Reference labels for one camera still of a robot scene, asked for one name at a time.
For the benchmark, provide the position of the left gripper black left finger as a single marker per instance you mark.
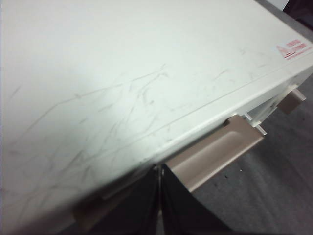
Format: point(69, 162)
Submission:
point(141, 210)

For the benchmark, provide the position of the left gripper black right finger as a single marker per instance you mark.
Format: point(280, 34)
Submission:
point(181, 213)

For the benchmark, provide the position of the cream white toaster oven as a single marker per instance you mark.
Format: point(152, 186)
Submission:
point(122, 73)

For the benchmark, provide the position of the beige oven knob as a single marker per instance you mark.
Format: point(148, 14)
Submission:
point(291, 101)

